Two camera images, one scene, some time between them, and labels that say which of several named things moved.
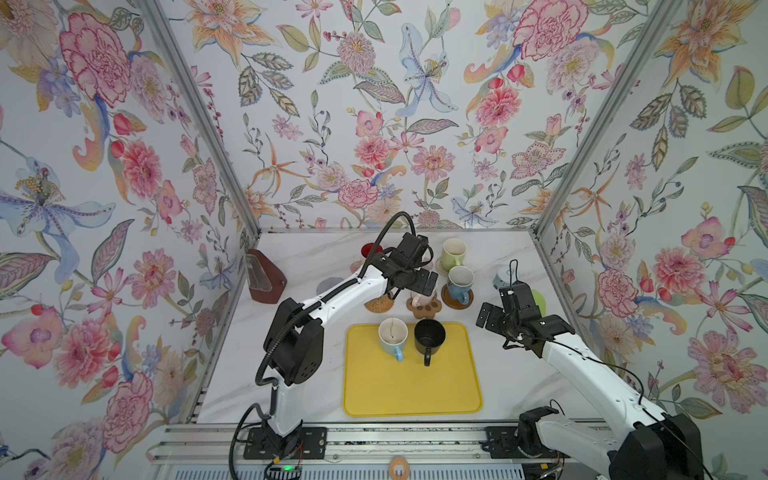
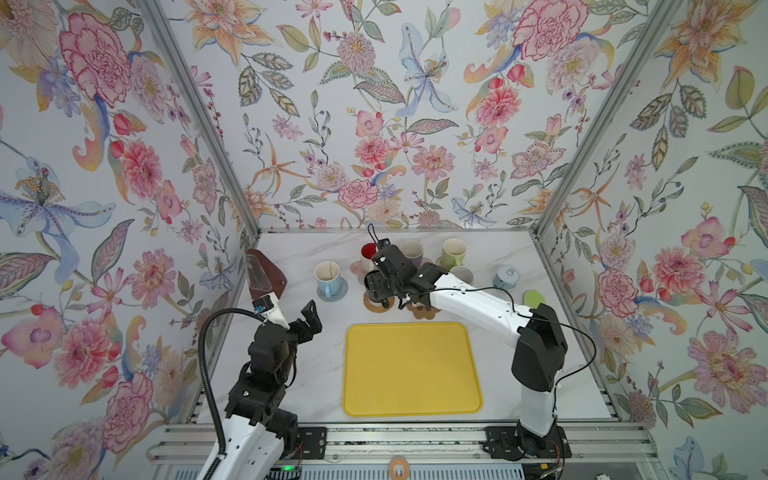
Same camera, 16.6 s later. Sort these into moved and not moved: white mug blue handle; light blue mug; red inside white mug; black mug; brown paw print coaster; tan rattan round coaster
Moved: light blue mug; black mug
Not moved: red inside white mug; tan rattan round coaster; brown paw print coaster; white mug blue handle
